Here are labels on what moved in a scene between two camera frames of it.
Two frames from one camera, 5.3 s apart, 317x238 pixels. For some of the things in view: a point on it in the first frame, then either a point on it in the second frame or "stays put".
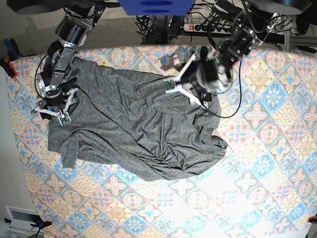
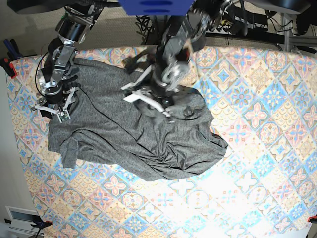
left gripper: (58, 94) stays put
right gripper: (200, 77) -> (158, 85)
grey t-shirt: (135, 125) stays put
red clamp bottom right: (313, 217) stays put
